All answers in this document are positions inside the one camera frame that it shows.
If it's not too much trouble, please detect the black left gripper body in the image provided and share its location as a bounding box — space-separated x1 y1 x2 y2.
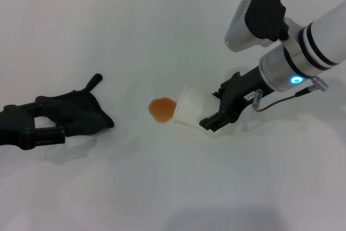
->
0 104 37 151

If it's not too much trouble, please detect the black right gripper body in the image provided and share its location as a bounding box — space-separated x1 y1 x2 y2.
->
219 65 274 123

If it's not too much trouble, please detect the white paper cup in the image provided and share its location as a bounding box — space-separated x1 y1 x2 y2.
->
174 84 225 141

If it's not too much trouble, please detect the dark cloth rag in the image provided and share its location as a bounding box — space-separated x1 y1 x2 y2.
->
34 73 115 138

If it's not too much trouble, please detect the orange-brown liquid stain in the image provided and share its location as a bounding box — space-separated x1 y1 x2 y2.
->
148 97 178 124

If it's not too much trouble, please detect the grey right arm cable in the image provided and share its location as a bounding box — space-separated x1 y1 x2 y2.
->
252 76 329 113

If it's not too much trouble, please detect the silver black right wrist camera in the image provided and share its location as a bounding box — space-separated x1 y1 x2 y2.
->
224 0 290 52

